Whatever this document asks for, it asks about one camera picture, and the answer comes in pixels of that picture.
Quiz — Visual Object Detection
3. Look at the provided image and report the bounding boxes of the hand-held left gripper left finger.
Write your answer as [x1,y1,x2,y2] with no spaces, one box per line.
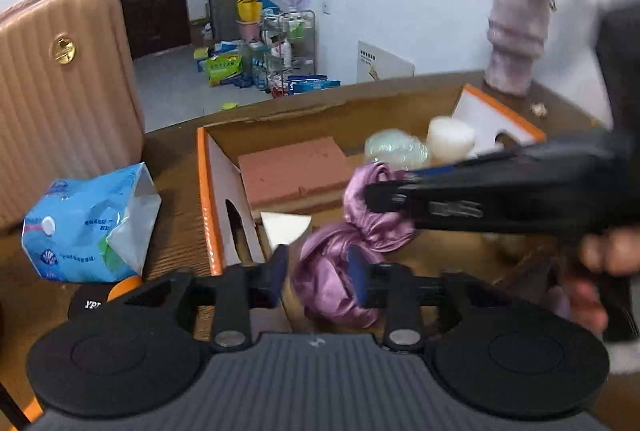
[121,244,290,353]

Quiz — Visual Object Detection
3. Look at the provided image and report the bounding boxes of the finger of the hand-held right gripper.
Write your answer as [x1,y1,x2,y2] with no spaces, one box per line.
[364,178,486,232]
[407,152,506,182]

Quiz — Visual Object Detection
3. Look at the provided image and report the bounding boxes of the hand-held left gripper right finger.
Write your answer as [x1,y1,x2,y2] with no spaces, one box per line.
[347,245,514,353]

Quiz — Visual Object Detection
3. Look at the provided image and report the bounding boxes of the purple satin scrunchie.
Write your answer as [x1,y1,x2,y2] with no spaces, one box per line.
[291,162,418,329]

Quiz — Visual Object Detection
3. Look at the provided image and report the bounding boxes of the white round sponge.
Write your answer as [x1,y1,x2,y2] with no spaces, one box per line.
[426,116,476,159]

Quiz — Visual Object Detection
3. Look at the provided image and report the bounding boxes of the white card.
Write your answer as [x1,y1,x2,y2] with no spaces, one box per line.
[261,211,313,249]

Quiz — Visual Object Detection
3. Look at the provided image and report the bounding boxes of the clear plastic wrap ball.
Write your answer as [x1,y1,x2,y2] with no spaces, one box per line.
[364,129,431,172]

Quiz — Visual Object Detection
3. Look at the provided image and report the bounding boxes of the pink layered sponge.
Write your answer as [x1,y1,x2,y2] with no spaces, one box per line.
[237,136,358,212]

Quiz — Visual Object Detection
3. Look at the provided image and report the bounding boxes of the orange cardboard box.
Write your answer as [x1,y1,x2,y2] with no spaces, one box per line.
[196,83,616,342]

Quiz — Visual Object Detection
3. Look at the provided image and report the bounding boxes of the person's right hand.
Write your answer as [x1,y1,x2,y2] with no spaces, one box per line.
[559,230,640,335]

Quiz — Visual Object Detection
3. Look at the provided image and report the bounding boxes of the white board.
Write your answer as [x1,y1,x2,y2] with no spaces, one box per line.
[357,41,416,84]

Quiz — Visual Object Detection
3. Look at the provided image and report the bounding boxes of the mauve ceramic vase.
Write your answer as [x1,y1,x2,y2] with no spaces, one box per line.
[484,0,556,98]

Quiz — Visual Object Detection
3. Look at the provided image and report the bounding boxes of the blue packs on floor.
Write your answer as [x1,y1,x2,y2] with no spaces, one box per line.
[287,75,341,94]

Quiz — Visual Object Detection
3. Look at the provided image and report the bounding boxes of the metal storage cart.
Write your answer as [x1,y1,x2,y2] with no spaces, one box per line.
[262,10,317,94]

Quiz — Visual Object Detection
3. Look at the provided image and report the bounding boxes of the blue tissue pack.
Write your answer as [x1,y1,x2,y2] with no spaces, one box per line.
[22,162,162,284]

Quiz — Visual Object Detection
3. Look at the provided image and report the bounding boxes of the green and yellow bag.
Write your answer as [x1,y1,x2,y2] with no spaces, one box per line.
[205,55,243,86]

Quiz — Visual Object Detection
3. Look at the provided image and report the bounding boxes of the pink bucket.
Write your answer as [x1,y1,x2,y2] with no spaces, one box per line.
[237,20,263,42]

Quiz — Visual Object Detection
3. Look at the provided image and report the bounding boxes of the yellow bucket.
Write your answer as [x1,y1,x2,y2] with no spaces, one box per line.
[236,0,263,24]

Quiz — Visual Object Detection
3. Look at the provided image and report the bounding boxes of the peach ribbed suitcase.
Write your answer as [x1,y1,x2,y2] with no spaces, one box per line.
[0,0,146,237]

